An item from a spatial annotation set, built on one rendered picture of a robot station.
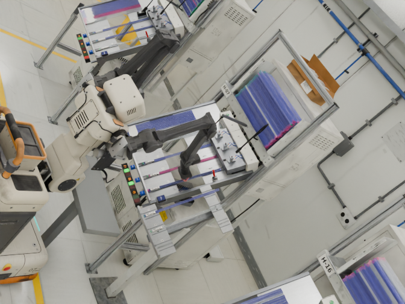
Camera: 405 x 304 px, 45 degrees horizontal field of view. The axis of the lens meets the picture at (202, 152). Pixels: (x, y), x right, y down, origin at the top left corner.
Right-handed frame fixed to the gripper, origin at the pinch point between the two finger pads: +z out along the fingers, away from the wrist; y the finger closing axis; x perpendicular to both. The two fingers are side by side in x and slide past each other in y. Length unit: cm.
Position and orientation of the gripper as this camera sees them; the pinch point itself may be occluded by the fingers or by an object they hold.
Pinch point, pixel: (185, 179)
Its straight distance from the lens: 322.7
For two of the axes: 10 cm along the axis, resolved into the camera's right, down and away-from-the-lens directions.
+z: -0.2, 6.2, 7.8
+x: -9.3, 2.7, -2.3
